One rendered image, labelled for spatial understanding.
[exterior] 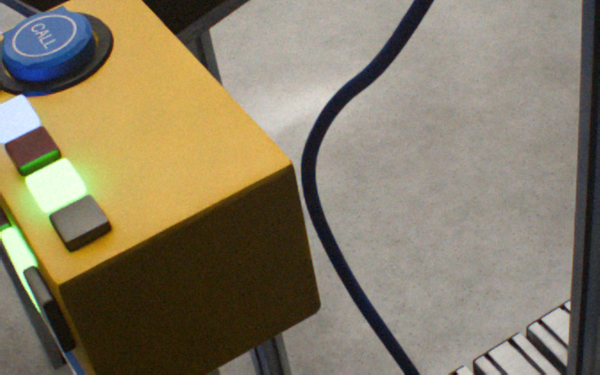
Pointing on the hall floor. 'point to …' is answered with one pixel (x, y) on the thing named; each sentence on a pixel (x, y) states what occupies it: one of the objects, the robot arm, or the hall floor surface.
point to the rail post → (33, 314)
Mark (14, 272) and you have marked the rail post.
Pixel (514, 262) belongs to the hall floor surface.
